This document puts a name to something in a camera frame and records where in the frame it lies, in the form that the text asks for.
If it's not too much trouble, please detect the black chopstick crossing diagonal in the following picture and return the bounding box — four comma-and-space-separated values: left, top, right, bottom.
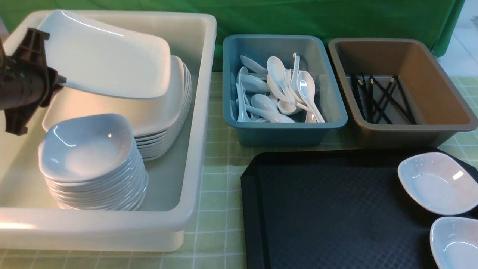
368, 75, 417, 125

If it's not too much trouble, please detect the white ceramic soup spoon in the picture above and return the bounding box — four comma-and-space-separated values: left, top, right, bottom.
297, 71, 325, 123

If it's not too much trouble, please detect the white small bowl on tray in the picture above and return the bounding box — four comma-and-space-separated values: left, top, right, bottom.
397, 152, 478, 216

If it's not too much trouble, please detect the white square rice plate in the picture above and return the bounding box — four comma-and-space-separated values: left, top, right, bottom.
38, 10, 171, 99

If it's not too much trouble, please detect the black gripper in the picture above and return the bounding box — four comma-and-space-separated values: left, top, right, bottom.
0, 28, 67, 136

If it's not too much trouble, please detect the top stacked white square plate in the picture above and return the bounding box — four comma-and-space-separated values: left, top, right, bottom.
42, 55, 186, 138

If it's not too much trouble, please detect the stack of white small bowls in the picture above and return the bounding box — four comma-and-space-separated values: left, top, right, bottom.
38, 113, 149, 211

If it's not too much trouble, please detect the brown plastic chopstick bin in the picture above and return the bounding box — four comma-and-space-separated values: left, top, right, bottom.
328, 38, 477, 149

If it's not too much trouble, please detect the black plastic serving tray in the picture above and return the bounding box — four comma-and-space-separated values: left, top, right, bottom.
240, 148, 477, 269

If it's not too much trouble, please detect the white small bowl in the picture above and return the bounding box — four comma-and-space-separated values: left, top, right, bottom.
38, 114, 137, 183
397, 152, 478, 216
429, 217, 478, 269

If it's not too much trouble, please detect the stack of white square plates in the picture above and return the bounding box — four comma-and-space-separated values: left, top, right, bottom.
42, 55, 193, 161

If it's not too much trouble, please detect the white soup spoon front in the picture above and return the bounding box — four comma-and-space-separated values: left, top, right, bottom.
245, 94, 295, 123

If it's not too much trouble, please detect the green backdrop cloth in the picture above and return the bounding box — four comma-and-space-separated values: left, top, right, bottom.
0, 0, 465, 72

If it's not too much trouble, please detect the blue plastic spoon bin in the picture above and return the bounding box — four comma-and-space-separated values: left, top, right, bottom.
223, 34, 348, 147

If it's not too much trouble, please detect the black chopstick gold band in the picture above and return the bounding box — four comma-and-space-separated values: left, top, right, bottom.
350, 74, 366, 120

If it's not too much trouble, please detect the large white plastic tub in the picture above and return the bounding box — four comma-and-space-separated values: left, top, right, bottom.
0, 10, 217, 252

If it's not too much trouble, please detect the green checkered tablecloth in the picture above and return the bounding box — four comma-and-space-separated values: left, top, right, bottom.
0, 73, 477, 269

